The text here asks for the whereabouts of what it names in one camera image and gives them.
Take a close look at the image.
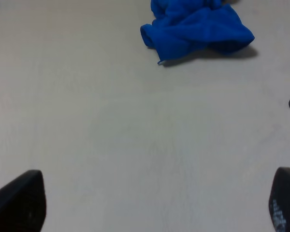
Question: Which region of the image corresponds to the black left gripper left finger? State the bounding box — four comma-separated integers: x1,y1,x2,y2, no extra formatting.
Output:
0,170,46,232

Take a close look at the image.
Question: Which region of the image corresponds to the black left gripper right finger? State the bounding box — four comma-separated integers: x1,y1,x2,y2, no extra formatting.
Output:
269,167,290,232

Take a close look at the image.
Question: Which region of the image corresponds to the blue crumpled cloth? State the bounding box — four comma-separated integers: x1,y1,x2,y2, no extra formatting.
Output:
140,0,255,62

